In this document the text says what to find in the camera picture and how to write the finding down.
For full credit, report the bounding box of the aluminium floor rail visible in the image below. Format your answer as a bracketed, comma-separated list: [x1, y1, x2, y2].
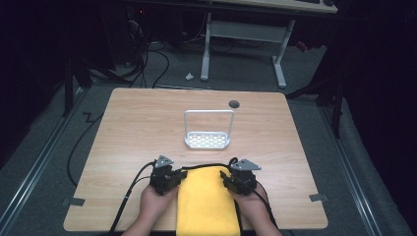
[0, 88, 85, 232]
[318, 105, 384, 236]

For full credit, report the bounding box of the person's left hand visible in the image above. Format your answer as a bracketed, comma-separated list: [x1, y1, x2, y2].
[139, 184, 181, 228]

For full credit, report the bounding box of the black floor cable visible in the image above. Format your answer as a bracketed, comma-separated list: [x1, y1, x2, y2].
[66, 111, 104, 189]

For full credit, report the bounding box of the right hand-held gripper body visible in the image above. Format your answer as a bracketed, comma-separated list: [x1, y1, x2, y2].
[227, 158, 263, 197]

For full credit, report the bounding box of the white metal rack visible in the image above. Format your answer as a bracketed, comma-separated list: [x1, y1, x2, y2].
[183, 108, 236, 150]

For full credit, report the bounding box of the black metal stand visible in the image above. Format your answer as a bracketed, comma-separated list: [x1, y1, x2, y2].
[285, 77, 346, 140]
[61, 58, 94, 118]

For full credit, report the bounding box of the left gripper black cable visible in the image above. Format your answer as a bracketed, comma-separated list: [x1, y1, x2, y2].
[108, 160, 155, 236]

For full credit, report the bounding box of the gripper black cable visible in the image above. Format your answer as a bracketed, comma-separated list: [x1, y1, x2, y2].
[108, 160, 155, 236]
[253, 188, 280, 231]

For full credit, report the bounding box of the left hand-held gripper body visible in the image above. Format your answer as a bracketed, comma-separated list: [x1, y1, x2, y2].
[149, 154, 184, 197]

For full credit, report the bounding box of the person's right hand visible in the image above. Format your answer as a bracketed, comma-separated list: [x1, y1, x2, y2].
[229, 184, 273, 228]

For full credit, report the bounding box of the yellow and grey towel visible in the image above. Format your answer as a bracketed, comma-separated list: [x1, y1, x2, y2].
[175, 156, 244, 236]

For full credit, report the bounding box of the bundle of black cables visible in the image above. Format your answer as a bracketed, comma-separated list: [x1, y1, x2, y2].
[124, 19, 171, 89]

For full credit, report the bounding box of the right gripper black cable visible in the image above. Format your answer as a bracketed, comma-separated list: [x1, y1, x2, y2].
[253, 188, 280, 231]

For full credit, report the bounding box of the white-legged desk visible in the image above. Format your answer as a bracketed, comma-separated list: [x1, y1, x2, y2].
[200, 0, 338, 89]

